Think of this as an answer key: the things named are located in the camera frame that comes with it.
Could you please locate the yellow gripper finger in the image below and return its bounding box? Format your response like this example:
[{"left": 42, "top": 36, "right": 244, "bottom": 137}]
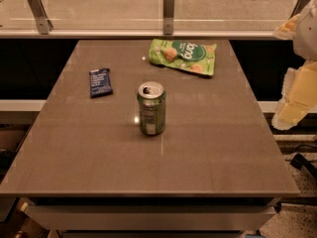
[
  {"left": 271, "top": 61, "right": 317, "bottom": 130},
  {"left": 273, "top": 14, "right": 300, "bottom": 40}
]

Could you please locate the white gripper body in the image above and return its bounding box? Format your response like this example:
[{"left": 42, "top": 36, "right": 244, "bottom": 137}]
[{"left": 293, "top": 0, "right": 317, "bottom": 60}]

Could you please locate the green soda can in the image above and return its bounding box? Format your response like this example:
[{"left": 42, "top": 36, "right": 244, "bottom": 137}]
[{"left": 137, "top": 81, "right": 166, "bottom": 136}]

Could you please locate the green snack bag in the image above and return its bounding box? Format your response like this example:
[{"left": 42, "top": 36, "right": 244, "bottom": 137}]
[{"left": 149, "top": 39, "right": 217, "bottom": 76}]

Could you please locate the blue snack bar wrapper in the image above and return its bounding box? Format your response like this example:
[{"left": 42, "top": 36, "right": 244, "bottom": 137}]
[{"left": 89, "top": 68, "right": 113, "bottom": 98}]

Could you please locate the glass barrier panel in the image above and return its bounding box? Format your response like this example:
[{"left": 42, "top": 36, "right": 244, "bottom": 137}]
[{"left": 0, "top": 0, "right": 298, "bottom": 31}]

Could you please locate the right metal bracket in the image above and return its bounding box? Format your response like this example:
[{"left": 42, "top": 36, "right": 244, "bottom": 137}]
[{"left": 290, "top": 0, "right": 311, "bottom": 17}]

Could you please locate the metal bracket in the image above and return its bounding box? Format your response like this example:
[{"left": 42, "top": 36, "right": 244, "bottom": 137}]
[
  {"left": 27, "top": 0, "right": 53, "bottom": 35},
  {"left": 162, "top": 0, "right": 174, "bottom": 35},
  {"left": 290, "top": 0, "right": 311, "bottom": 17}
]

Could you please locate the black cable on floor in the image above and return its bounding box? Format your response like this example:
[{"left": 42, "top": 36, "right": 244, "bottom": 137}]
[{"left": 284, "top": 144, "right": 317, "bottom": 180}]

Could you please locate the middle metal bracket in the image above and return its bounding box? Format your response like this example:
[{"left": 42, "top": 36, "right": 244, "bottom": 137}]
[{"left": 162, "top": 0, "right": 174, "bottom": 35}]

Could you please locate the left metal bracket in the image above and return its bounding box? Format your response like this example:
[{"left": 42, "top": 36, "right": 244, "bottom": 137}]
[{"left": 27, "top": 0, "right": 53, "bottom": 35}]

